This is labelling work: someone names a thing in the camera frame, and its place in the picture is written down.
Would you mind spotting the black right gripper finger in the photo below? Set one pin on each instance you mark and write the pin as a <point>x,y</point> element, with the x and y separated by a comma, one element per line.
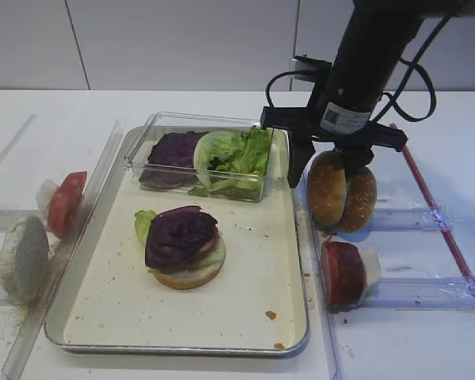
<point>354,158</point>

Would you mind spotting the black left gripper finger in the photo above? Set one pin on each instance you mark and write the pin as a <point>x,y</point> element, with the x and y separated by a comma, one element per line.
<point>301,151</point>

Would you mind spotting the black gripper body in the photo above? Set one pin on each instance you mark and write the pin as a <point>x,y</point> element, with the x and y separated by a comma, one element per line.
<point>341,117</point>

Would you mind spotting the sesame top bun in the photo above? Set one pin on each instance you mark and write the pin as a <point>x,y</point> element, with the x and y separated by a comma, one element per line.
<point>327,189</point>

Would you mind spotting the sesame bun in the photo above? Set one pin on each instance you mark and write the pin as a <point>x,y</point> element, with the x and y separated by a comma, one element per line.
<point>327,189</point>
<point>360,202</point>

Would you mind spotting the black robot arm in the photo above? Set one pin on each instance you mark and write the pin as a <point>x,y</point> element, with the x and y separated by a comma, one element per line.
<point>372,45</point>

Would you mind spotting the green lettuce in container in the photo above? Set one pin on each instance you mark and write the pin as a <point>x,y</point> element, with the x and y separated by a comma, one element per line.
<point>232,164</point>

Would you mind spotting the white slice beside patties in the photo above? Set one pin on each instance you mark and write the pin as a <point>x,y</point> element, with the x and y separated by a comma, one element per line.
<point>372,269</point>

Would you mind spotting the tomato slice on burger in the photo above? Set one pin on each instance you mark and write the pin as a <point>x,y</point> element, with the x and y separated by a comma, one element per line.
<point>206,248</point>

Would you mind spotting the green lettuce leaf on burger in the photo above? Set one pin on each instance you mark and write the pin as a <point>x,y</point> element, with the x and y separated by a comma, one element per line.
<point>143,219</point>

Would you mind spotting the red tomato slice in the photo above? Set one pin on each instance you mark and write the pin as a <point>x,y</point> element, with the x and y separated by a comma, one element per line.
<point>64,203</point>

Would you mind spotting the white slice behind tomato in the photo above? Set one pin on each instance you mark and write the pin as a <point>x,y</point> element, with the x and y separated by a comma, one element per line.
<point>44,196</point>

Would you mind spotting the pale bread bun left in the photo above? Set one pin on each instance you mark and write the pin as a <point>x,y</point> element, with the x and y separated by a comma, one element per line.
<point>24,258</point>

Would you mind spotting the clear plastic container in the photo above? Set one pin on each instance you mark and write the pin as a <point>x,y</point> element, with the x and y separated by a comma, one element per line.
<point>162,123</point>

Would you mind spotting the red plastic strip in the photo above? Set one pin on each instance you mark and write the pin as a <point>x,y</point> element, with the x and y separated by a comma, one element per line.
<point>441,221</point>

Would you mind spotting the purple cabbage in container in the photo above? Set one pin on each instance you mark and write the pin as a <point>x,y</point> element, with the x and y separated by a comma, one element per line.
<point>173,150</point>

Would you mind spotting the bottom burger bun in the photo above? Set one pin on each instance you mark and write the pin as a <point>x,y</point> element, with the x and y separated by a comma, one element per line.
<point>203,271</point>

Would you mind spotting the metal baking tray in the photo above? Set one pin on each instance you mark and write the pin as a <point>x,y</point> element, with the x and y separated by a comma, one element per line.
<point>109,301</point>

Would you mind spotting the clear rail right of tray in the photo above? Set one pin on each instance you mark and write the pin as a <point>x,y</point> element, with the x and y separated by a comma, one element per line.
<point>314,243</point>

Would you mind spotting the clear rail of tray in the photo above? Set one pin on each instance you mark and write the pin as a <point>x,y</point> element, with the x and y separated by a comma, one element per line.
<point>314,243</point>
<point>22,347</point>

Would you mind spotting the clear far left rail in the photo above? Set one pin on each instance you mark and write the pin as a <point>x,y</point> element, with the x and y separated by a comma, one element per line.
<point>17,137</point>

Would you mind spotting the clear rail left of tray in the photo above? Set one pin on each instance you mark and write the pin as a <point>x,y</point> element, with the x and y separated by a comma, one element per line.
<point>22,347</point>

